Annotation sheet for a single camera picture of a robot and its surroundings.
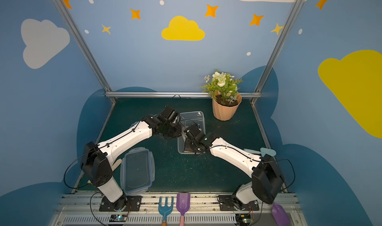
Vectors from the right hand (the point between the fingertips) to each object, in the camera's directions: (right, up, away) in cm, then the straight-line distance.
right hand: (189, 144), depth 83 cm
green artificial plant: (+21, +35, +7) cm, 41 cm away
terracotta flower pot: (+23, +22, +13) cm, 35 cm away
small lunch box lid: (-40, +10, +22) cm, 47 cm away
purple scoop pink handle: (+45, -33, -11) cm, 57 cm away
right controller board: (+26, -34, -11) cm, 45 cm away
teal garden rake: (-12, -30, -11) cm, 34 cm away
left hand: (-2, +7, -1) cm, 7 cm away
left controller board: (-35, -34, -12) cm, 50 cm away
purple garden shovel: (-3, -29, -9) cm, 30 cm away
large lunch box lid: (-31, -16, +3) cm, 35 cm away
